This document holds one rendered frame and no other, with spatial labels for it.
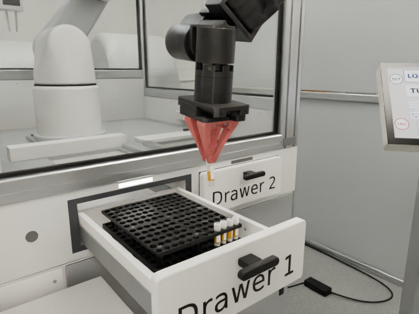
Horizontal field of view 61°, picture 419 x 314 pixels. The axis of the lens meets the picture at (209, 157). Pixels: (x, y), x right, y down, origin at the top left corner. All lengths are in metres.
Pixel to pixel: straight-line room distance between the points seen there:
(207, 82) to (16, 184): 0.38
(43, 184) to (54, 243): 0.12
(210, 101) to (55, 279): 0.48
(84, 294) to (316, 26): 2.03
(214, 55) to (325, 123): 1.87
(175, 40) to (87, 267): 0.49
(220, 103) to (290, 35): 0.58
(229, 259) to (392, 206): 1.77
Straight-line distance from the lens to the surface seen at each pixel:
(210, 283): 0.51
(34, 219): 0.73
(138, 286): 0.56
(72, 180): 0.73
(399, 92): 1.29
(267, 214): 1.10
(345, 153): 2.29
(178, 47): 0.57
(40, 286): 0.79
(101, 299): 0.74
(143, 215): 0.71
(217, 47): 0.51
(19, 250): 0.75
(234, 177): 0.93
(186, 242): 0.60
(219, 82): 0.51
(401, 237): 2.26
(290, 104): 1.08
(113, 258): 0.62
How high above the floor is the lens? 1.17
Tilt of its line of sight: 14 degrees down
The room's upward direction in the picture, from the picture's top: straight up
